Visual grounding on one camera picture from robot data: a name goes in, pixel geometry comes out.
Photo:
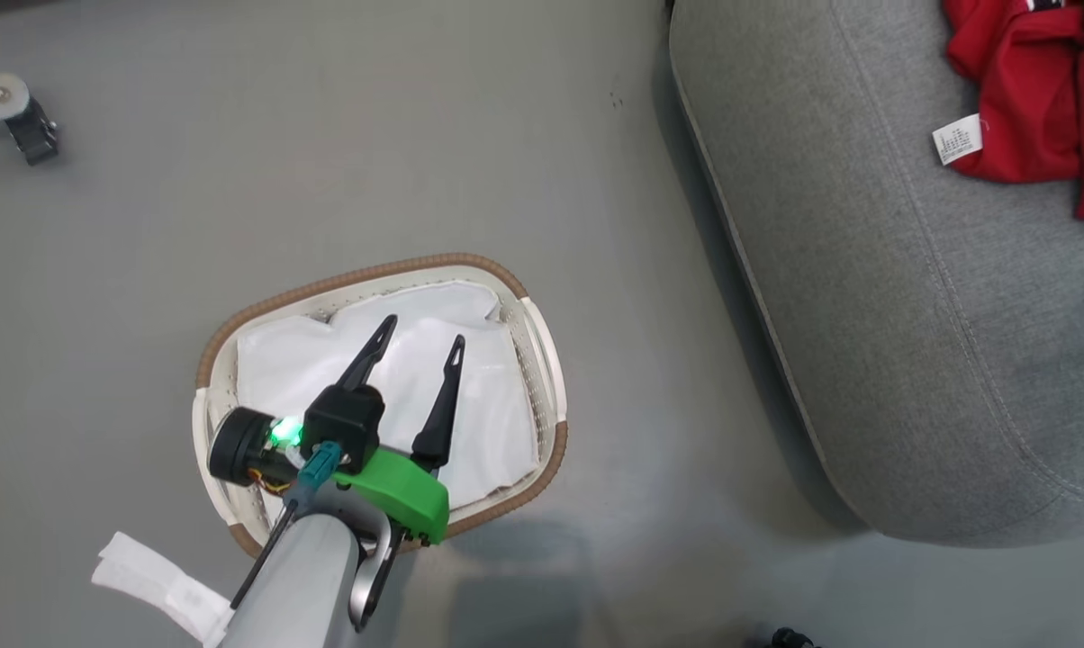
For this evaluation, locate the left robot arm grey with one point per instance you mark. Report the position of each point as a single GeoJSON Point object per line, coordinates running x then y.
{"type": "Point", "coordinates": [299, 576]}

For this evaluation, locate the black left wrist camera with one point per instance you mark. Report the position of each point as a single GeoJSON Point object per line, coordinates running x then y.
{"type": "Point", "coordinates": [236, 445]}

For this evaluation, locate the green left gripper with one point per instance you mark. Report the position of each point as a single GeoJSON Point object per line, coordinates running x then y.
{"type": "Point", "coordinates": [398, 490]}

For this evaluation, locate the grey fabric sofa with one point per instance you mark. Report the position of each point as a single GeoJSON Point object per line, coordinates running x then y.
{"type": "Point", "coordinates": [911, 315]}

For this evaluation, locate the red and white jersey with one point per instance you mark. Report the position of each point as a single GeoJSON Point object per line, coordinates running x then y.
{"type": "Point", "coordinates": [1028, 81]}

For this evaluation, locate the white cloth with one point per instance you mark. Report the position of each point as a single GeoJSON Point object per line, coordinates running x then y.
{"type": "Point", "coordinates": [488, 405]}

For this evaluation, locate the white woven-rim laundry basket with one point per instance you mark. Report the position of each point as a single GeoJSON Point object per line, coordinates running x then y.
{"type": "Point", "coordinates": [542, 360]}

